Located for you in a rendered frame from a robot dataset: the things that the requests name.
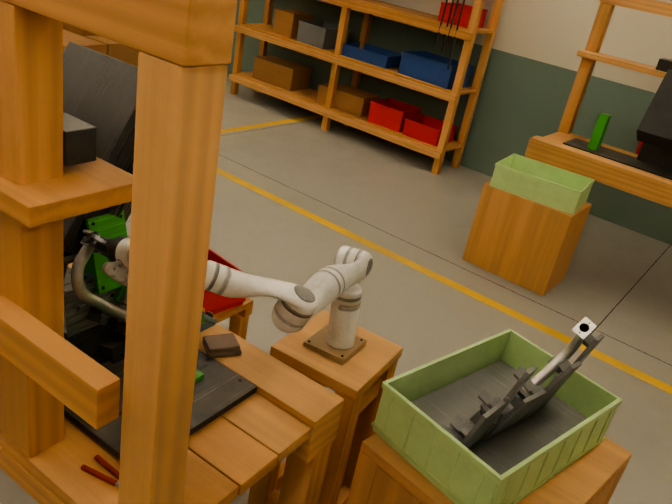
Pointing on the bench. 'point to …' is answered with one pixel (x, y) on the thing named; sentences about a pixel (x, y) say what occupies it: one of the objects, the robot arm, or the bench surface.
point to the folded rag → (221, 345)
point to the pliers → (102, 473)
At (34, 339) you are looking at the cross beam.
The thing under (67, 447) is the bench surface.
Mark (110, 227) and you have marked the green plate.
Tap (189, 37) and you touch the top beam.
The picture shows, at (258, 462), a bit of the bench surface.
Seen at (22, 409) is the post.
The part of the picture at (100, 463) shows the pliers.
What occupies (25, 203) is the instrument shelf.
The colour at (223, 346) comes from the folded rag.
